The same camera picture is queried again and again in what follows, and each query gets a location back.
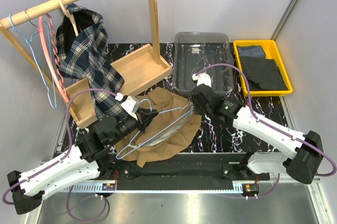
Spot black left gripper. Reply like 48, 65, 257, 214
110, 107, 158, 146

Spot blue grey folded cloth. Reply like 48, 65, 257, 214
237, 46, 266, 58

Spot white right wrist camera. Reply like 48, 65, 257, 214
192, 73, 212, 87

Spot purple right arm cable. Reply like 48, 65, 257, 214
196, 63, 337, 200

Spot grey plastic bin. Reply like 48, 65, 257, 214
173, 32, 234, 95

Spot blue wire hanger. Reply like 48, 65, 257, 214
115, 98, 195, 160
8, 14, 57, 110

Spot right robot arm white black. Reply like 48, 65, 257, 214
191, 84, 323, 185

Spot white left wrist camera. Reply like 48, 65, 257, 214
115, 93, 140, 120

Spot pink plastic hanger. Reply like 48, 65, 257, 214
38, 14, 69, 104

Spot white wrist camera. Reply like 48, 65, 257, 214
115, 93, 140, 120
192, 73, 212, 87

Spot tan brown garment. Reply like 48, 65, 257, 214
115, 87, 202, 167

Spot wooden clothes rack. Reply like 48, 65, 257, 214
1, 0, 172, 128

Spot aluminium mounting rail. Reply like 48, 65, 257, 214
52, 176, 322, 195

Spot dark grey folded cloth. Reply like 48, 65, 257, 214
240, 56, 288, 91

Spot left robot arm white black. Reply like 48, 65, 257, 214
7, 108, 158, 215

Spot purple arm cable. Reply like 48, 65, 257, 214
2, 88, 122, 222
196, 63, 337, 200

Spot light wooden hanger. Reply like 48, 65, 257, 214
57, 0, 78, 36

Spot navy plaid skirt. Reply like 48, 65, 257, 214
56, 4, 127, 120

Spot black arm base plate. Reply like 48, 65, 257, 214
109, 153, 270, 182

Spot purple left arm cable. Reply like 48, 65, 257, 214
2, 88, 122, 222

